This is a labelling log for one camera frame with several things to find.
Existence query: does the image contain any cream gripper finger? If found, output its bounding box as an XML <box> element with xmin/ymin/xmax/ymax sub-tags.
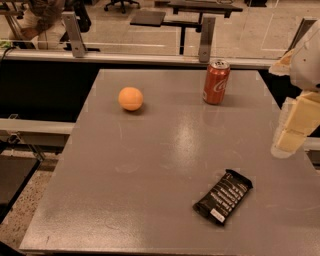
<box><xmin>276</xmin><ymin>91</ymin><xmax>320</xmax><ymax>154</ymax></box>
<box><xmin>271</xmin><ymin>97</ymin><xmax>294</xmax><ymax>158</ymax></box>

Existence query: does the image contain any black rxbar chocolate wrapper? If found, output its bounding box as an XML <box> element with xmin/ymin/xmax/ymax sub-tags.
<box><xmin>193</xmin><ymin>169</ymin><xmax>253</xmax><ymax>225</ymax></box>

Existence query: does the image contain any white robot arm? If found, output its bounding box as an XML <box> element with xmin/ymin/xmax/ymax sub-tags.
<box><xmin>269</xmin><ymin>20</ymin><xmax>320</xmax><ymax>158</ymax></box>

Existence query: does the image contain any red coke can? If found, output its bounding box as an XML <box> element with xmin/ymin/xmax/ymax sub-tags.
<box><xmin>203</xmin><ymin>59</ymin><xmax>230</xmax><ymax>105</ymax></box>

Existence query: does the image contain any orange fruit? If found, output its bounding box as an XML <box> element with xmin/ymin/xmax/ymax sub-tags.
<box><xmin>118</xmin><ymin>87</ymin><xmax>143</xmax><ymax>111</ymax></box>

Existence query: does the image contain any black background desk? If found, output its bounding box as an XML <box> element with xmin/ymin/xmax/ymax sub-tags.
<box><xmin>129</xmin><ymin>0</ymin><xmax>244</xmax><ymax>56</ymax></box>

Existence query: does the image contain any black office chair base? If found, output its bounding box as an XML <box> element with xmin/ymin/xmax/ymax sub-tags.
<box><xmin>104</xmin><ymin>0</ymin><xmax>141</xmax><ymax>14</ymax></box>

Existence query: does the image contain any seated person in background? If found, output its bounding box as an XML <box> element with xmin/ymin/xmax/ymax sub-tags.
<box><xmin>9</xmin><ymin>0</ymin><xmax>65</xmax><ymax>50</ymax></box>

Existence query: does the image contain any right metal bracket post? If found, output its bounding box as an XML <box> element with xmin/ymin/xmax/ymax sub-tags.
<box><xmin>198</xmin><ymin>16</ymin><xmax>216</xmax><ymax>63</ymax></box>

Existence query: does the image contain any metal bracket post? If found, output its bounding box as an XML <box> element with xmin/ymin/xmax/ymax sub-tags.
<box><xmin>62</xmin><ymin>11</ymin><xmax>86</xmax><ymax>58</ymax></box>
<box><xmin>198</xmin><ymin>16</ymin><xmax>216</xmax><ymax>63</ymax></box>

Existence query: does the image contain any left metal bracket post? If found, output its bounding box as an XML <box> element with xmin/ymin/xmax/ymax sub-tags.
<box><xmin>62</xmin><ymin>11</ymin><xmax>86</xmax><ymax>58</ymax></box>

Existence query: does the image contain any metal rail behind table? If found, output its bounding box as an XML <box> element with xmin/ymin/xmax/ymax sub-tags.
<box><xmin>0</xmin><ymin>49</ymin><xmax>276</xmax><ymax>70</ymax></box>

